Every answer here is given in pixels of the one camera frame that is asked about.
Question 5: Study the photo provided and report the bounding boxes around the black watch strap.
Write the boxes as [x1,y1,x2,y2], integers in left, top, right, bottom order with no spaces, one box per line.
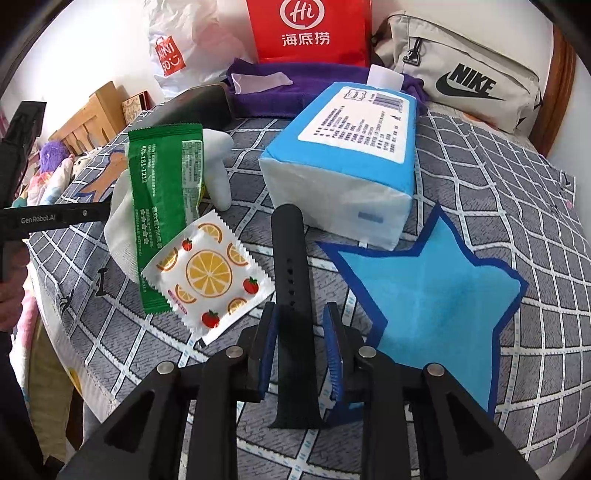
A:
[270,203,324,430]

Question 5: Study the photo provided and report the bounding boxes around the brown wooden frame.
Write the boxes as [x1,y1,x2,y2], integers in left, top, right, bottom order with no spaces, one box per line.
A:
[529,25,578,160]

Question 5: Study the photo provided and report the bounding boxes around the red paper bag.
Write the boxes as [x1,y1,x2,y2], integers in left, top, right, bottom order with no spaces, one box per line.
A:
[245,0,374,68]

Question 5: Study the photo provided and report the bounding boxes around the green snack packet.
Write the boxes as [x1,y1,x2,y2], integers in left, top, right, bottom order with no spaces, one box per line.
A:
[127,122,206,317]

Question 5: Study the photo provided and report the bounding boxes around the dark green tin box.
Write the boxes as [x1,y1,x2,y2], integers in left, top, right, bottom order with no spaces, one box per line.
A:
[131,84,232,137]

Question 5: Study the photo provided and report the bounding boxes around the grey checked bed sheet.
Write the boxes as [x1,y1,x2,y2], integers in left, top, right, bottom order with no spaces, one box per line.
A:
[23,99,578,480]

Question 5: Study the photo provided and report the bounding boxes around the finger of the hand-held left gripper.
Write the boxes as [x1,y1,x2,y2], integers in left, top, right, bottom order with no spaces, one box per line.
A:
[0,202,113,241]

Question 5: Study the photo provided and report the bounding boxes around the clear plastic wrapper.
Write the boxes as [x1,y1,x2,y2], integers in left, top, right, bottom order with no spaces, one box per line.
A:
[231,71,294,96]

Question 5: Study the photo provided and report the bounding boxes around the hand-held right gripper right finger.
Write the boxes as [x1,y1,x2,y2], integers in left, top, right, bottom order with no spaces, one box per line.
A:
[322,302,539,480]

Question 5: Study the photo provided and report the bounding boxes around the white shopping bag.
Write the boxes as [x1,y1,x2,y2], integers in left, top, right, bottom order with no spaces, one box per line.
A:
[143,0,259,100]

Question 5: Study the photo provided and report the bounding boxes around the blue tissue pack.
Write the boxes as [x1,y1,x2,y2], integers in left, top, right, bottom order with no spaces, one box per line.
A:
[257,82,421,252]

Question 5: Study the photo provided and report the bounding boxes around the mint green microfiber cloth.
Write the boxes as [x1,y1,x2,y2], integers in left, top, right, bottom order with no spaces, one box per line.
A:
[102,128,234,284]

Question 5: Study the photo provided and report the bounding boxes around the purple towel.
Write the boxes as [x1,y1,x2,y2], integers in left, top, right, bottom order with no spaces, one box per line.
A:
[224,58,428,121]

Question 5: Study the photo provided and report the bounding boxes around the purple plush toy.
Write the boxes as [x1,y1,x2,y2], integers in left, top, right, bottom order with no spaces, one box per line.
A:
[38,140,70,174]

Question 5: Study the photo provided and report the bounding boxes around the person's left hand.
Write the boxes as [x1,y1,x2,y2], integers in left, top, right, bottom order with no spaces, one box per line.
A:
[0,277,31,334]

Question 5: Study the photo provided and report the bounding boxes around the pastel plush toy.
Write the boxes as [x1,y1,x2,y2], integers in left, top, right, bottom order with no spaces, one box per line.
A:
[11,154,77,206]

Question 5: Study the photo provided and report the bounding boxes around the white sponge block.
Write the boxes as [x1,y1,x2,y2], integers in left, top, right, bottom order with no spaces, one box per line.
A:
[368,65,404,90]

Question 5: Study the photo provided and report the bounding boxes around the patterned brown box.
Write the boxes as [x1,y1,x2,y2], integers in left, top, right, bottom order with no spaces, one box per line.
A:
[121,91,151,124]

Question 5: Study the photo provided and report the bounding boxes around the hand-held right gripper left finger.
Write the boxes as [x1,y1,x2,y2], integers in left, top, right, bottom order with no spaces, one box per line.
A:
[58,302,280,480]

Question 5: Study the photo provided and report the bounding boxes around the grey waist bag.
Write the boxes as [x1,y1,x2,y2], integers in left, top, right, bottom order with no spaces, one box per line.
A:
[372,13,543,134]

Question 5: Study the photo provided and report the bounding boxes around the orange print packet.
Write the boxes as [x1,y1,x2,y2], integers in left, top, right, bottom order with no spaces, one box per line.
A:
[140,210,276,349]

